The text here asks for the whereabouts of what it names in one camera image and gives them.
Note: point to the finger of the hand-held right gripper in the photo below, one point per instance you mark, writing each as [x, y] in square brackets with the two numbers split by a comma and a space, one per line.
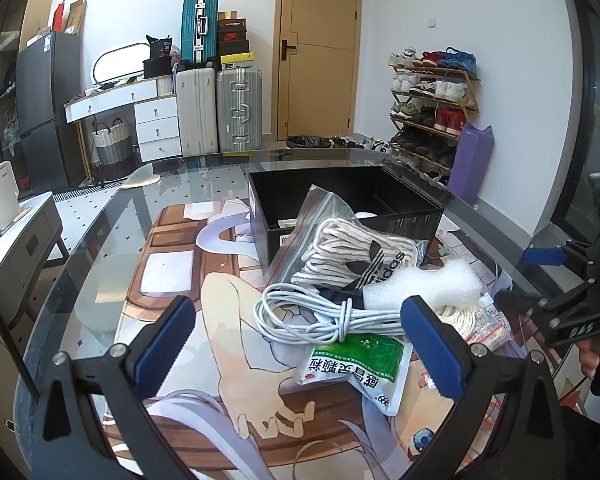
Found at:
[545, 256]
[535, 305]

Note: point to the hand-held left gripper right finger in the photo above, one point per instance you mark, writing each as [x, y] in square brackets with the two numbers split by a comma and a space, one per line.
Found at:
[432, 345]

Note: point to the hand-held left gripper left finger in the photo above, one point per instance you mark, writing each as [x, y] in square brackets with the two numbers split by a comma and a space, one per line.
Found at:
[165, 345]

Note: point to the white foam sheet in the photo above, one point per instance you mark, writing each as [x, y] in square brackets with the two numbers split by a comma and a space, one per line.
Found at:
[430, 280]

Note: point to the green white medicine packet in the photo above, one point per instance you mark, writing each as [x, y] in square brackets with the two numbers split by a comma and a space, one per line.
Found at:
[360, 360]

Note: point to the black white printed sock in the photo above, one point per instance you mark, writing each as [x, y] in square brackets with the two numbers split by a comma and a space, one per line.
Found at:
[375, 266]

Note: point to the zip bag of white laces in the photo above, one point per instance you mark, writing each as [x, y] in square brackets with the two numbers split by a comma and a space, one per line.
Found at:
[340, 245]

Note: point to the black cardboard box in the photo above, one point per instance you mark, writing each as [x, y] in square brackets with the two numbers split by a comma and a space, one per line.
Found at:
[410, 210]

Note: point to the person's right hand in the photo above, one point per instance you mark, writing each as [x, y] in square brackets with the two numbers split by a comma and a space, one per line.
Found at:
[587, 360]

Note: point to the small clear zip bag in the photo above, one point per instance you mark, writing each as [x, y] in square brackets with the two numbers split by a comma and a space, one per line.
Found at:
[492, 330]

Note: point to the printed cartoon table mat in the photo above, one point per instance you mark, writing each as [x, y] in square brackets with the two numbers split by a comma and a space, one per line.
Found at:
[220, 270]

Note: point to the purple bag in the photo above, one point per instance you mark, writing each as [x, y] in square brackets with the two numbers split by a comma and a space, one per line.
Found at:
[472, 165]

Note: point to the round beige stool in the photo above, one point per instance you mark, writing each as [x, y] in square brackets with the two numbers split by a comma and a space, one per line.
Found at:
[140, 181]

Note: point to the wooden shoe rack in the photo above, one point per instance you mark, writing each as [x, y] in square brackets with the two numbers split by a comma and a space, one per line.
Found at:
[467, 105]

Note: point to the grey side cabinet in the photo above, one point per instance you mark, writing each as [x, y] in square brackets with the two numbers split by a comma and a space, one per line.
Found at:
[20, 255]

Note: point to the grey white woven basket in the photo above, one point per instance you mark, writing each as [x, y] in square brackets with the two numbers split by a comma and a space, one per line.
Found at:
[111, 150]

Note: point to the pile of loose shoes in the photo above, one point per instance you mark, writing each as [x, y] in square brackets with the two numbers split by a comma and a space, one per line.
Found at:
[365, 144]

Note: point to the white dresser with drawers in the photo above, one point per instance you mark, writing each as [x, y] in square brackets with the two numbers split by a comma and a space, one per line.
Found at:
[155, 125]

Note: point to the white electric kettle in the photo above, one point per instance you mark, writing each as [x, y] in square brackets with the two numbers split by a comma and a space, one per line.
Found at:
[0, 195]

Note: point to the white suitcase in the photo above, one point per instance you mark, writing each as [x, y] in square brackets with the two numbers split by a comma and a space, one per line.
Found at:
[196, 110]

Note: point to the black trash bin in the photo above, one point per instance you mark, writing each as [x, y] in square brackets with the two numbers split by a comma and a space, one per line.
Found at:
[305, 141]

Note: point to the silver suitcase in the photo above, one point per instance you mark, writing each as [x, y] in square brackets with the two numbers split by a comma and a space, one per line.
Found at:
[239, 110]

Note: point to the dark grey refrigerator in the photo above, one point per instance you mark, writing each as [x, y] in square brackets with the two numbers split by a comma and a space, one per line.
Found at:
[45, 110]

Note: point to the black bag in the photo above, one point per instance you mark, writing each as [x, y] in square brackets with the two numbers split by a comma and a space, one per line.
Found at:
[157, 62]

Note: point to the tan wooden door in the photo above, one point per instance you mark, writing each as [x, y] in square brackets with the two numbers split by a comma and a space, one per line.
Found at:
[320, 85]

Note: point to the oval mirror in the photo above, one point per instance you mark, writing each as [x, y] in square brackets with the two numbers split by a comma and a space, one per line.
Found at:
[122, 62]

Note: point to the teal suitcase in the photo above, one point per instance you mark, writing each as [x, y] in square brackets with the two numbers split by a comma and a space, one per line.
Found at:
[192, 30]

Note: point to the black red shoe box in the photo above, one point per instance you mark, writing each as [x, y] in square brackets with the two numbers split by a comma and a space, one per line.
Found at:
[232, 36]

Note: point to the tan shoe box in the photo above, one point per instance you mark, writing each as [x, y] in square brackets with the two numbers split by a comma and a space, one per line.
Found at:
[227, 15]

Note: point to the brown cardboard sheet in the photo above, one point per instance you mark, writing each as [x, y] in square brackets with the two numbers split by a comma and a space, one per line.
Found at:
[76, 17]

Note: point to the red paper bag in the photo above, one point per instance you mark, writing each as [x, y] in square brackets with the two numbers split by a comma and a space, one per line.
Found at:
[59, 17]

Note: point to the black window frame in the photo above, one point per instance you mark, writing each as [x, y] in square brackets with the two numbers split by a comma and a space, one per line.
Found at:
[577, 110]

